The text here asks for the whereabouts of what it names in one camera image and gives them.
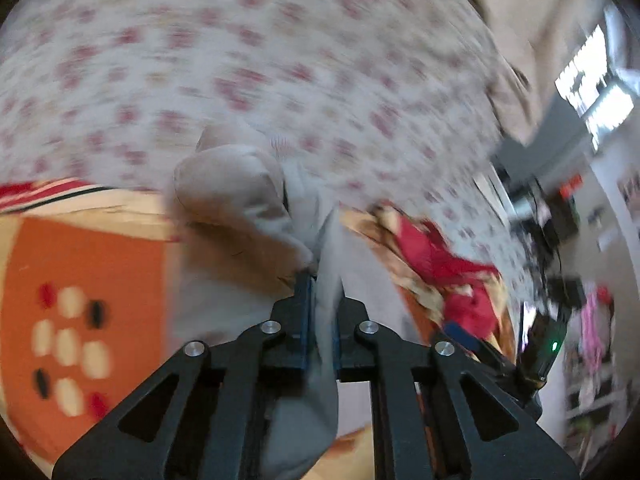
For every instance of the bright window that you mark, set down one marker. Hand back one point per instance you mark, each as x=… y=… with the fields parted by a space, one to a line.
x=592 y=85

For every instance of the beige headboard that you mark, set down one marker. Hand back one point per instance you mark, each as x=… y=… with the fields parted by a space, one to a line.
x=530 y=20

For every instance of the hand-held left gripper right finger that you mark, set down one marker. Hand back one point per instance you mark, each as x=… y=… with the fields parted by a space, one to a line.
x=346 y=332

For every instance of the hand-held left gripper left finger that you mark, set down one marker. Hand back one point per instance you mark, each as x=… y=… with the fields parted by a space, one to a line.
x=303 y=320

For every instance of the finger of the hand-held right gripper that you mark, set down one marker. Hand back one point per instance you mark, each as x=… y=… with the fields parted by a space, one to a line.
x=482 y=350

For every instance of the grey jacket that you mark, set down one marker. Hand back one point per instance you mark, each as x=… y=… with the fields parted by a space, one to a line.
x=235 y=185

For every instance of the floral bed sheet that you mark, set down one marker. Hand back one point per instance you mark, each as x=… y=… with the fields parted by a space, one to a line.
x=300 y=60

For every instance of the orange patterned blanket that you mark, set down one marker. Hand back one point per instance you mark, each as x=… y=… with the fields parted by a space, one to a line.
x=90 y=260

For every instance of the pink cloth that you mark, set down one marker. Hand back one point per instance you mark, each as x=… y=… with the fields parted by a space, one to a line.
x=595 y=330

